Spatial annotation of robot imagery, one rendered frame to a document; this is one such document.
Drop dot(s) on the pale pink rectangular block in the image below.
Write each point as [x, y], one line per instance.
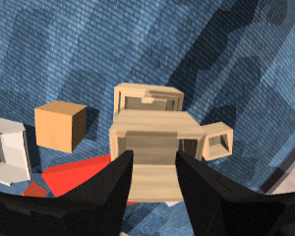
[171, 203]

